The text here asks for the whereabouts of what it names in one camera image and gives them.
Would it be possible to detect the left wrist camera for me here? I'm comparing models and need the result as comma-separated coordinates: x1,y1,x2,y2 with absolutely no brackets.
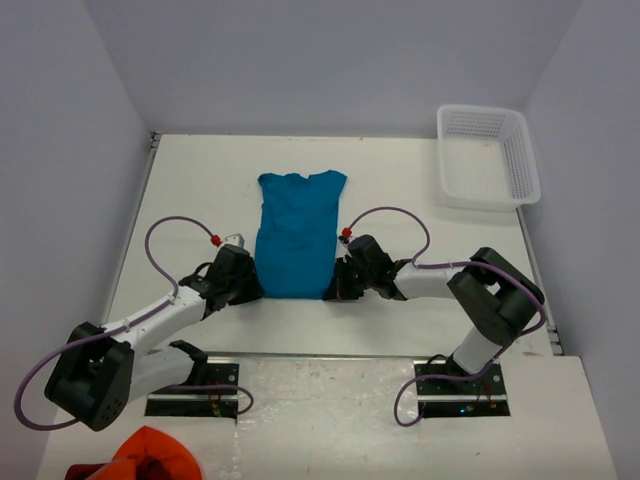
210,233,245,249

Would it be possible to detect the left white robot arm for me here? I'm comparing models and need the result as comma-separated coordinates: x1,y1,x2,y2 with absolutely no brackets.
44,244,263,431

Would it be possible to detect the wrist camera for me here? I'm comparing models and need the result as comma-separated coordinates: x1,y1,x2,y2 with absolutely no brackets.
338,227,353,248
210,233,245,249

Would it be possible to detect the orange t shirt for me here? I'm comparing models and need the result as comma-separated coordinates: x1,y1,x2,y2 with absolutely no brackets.
99,426,203,480

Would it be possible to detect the white plastic basket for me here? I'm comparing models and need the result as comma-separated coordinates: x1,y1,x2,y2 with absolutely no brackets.
437,104,541,212

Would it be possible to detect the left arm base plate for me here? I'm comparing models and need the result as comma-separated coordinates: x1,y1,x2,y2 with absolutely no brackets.
144,359,240,420

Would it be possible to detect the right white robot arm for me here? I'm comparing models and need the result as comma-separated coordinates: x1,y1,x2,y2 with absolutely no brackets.
323,235,545,393

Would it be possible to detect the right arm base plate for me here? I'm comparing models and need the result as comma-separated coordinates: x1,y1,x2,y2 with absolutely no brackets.
416,364,511,419

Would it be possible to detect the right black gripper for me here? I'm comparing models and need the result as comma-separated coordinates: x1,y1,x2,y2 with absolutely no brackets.
325,257,377,302

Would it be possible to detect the blue t shirt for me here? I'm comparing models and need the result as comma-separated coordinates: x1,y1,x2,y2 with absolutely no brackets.
255,170,347,300

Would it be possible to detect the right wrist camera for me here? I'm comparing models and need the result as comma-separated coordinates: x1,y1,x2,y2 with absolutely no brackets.
338,227,353,248

